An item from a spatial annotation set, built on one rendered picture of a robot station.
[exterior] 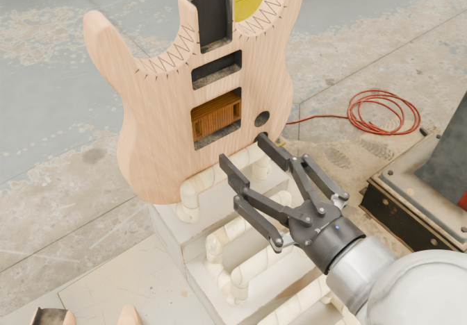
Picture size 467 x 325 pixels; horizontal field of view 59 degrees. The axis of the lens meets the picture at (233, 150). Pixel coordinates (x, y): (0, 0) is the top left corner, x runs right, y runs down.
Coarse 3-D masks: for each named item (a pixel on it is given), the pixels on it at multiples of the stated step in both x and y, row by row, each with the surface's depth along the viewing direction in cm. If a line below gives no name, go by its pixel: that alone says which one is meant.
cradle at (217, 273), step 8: (208, 264) 79; (216, 264) 79; (208, 272) 79; (216, 272) 78; (224, 272) 78; (216, 280) 78; (224, 280) 77; (224, 288) 76; (224, 296) 76; (232, 296) 75; (232, 304) 76
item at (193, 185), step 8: (256, 144) 79; (240, 152) 78; (248, 152) 78; (256, 152) 78; (232, 160) 76; (240, 160) 77; (248, 160) 78; (208, 168) 75; (216, 168) 75; (240, 168) 78; (192, 176) 74; (200, 176) 74; (208, 176) 74; (216, 176) 75; (224, 176) 76; (184, 184) 73; (192, 184) 73; (200, 184) 73; (208, 184) 74; (184, 192) 73; (192, 192) 73
